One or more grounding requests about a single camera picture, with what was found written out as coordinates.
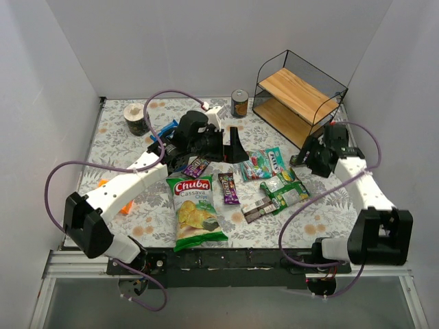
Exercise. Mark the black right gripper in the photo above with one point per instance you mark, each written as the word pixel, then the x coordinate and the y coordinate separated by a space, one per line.
pixel 309 155

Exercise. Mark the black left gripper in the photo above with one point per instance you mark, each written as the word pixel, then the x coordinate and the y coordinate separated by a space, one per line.
pixel 226 145

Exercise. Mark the purple m&m bag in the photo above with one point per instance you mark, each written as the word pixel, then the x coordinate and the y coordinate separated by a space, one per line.
pixel 229 189
pixel 196 168
pixel 258 209
pixel 294 162

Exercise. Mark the teal Fox's candy bag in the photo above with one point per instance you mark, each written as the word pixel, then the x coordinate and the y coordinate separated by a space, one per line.
pixel 262 164

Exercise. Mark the green candy bag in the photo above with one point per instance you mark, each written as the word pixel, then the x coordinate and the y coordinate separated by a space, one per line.
pixel 284 189

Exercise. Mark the purple M&M bag front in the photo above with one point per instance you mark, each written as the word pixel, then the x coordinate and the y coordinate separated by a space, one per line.
pixel 258 209

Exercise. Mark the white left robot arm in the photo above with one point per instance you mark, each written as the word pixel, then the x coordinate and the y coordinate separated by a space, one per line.
pixel 86 217

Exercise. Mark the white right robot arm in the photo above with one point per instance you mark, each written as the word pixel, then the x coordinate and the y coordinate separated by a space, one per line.
pixel 381 233

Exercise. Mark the dark tin can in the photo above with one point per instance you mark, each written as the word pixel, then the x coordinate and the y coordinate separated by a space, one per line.
pixel 239 103

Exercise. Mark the blue cookie packet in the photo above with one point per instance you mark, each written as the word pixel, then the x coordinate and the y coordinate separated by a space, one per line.
pixel 168 129

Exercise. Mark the green Chuba chips bag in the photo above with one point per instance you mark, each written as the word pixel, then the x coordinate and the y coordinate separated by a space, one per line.
pixel 197 220

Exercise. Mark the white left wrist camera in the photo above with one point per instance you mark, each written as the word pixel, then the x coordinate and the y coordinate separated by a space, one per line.
pixel 214 114

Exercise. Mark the black wire wooden shelf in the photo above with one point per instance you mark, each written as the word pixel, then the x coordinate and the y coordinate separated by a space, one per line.
pixel 295 97

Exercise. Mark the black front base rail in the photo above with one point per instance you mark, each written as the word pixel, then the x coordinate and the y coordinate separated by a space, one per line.
pixel 225 267

